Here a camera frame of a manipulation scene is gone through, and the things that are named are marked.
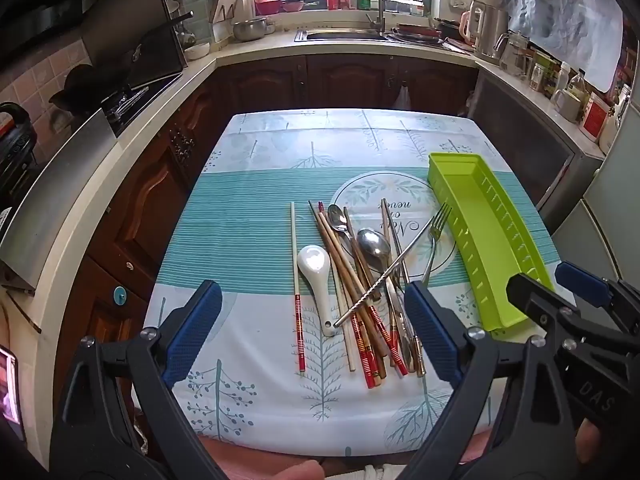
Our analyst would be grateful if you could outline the dark wooden stove cabinets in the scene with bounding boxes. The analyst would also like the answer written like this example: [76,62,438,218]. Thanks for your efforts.
[52,75,221,411]

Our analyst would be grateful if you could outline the large steel spoon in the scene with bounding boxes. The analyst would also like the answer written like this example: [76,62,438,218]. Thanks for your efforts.
[357,228,421,376]

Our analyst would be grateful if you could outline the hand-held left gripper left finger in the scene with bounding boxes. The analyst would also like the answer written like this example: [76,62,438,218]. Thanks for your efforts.
[50,280,236,480]

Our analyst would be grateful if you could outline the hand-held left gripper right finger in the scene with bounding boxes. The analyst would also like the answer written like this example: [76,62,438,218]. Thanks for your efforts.
[400,282,581,480]

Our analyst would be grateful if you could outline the red frying pan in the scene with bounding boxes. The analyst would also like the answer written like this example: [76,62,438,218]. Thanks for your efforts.
[392,22,446,43]

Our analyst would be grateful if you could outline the red label container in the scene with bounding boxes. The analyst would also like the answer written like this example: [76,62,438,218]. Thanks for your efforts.
[580,92,613,143]

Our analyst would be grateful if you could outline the steel kitchen sink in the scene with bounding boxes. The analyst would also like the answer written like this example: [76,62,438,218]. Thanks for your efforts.
[294,27,396,43]

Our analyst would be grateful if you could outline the steel kitchen faucet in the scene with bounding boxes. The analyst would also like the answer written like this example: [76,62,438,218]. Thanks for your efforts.
[359,0,387,36]

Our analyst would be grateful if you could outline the plastic wall sheet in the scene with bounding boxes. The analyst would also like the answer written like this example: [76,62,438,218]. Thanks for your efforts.
[502,0,626,93]

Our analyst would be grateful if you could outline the row of condiment bottles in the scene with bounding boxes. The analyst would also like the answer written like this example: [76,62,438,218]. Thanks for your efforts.
[527,47,631,146]

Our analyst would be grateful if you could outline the white ceramic spoon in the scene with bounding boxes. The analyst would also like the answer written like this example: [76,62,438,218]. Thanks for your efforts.
[296,245,338,337]

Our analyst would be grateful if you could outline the black gas stove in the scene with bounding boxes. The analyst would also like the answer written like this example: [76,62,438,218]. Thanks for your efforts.
[102,72,183,136]

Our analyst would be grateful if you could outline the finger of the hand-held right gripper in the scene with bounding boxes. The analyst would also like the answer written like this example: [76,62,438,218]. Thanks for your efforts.
[506,272,592,357]
[554,261,640,335]

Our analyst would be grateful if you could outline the green plastic utensil tray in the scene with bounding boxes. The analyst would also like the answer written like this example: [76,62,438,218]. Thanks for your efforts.
[427,151,557,333]

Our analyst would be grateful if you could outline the grey refrigerator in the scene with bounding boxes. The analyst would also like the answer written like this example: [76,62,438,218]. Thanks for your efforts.
[550,105,640,291]

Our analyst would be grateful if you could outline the steel mixing bowl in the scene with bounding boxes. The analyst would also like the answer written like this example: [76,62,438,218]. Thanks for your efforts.
[232,17,269,42]

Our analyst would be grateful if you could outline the plain pale wooden chopstick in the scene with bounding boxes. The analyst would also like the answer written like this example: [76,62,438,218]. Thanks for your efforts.
[318,202,356,373]

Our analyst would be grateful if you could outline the white pink electric kettle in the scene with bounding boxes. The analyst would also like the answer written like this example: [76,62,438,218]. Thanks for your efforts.
[459,0,488,46]

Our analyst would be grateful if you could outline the teal leaf print tablecloth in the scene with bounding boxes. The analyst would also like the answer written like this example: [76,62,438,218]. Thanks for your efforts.
[142,107,561,461]

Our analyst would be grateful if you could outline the steel canister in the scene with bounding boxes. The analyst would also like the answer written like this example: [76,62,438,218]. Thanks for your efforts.
[477,4,511,61]

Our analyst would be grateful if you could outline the steel splash panel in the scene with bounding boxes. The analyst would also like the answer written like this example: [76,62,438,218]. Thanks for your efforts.
[0,110,118,291]

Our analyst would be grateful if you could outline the smartphone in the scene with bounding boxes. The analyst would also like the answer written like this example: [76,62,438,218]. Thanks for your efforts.
[0,344,25,443]

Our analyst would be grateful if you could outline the wooden handled steel spoon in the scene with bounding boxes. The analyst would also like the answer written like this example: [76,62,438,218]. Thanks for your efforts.
[327,204,383,303]

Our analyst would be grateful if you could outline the glass pitcher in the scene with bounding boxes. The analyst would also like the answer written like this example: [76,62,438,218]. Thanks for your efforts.
[499,30,533,78]

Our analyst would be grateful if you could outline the steel cabinet door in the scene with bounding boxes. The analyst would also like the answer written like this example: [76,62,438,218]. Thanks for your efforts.
[467,67,606,221]

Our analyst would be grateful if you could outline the person's right hand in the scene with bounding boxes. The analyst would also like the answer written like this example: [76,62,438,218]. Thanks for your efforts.
[574,419,601,466]

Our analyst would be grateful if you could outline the steel fork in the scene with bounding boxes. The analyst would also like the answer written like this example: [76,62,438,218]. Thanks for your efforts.
[421,202,452,286]

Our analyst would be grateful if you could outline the white mug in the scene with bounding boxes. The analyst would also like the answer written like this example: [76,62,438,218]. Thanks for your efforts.
[550,87,581,123]

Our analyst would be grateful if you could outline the black wok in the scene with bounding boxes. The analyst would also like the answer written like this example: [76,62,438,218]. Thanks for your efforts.
[50,62,131,111]

